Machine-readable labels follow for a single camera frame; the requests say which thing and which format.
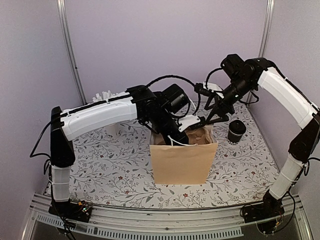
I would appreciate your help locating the aluminium frame post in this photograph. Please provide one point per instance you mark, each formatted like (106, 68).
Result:
(61, 7)
(267, 24)

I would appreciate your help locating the kraft paper takeout bag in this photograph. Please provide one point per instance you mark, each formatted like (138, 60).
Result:
(188, 164)

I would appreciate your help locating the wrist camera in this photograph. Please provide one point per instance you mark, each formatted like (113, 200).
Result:
(191, 121)
(208, 89)

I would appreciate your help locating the left aluminium frame post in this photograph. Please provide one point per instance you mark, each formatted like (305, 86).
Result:
(61, 7)

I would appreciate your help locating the floral patterned table mat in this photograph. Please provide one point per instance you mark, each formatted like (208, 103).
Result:
(118, 171)

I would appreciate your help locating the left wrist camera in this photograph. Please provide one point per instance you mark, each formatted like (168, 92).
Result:
(191, 121)

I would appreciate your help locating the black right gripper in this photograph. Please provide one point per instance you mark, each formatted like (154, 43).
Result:
(219, 102)

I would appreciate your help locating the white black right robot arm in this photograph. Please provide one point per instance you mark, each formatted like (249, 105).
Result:
(294, 122)

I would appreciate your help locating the white wrapped straws bundle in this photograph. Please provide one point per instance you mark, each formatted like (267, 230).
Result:
(103, 96)

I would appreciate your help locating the front aluminium rail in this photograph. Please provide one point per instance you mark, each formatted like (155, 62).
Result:
(123, 223)

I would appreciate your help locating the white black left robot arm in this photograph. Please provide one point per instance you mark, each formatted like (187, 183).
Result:
(136, 103)

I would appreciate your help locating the white cup holding straws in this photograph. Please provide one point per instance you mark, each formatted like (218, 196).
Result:
(113, 128)

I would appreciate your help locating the right aluminium frame post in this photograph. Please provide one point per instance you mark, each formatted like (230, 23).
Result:
(267, 24)

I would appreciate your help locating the brown pulp cup carrier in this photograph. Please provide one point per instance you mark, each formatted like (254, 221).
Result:
(197, 136)

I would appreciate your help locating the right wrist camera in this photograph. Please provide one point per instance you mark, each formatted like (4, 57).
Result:
(208, 89)

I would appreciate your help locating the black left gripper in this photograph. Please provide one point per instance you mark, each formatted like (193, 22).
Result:
(182, 139)

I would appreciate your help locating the black paper coffee cup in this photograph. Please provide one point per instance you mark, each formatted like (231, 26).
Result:
(234, 138)

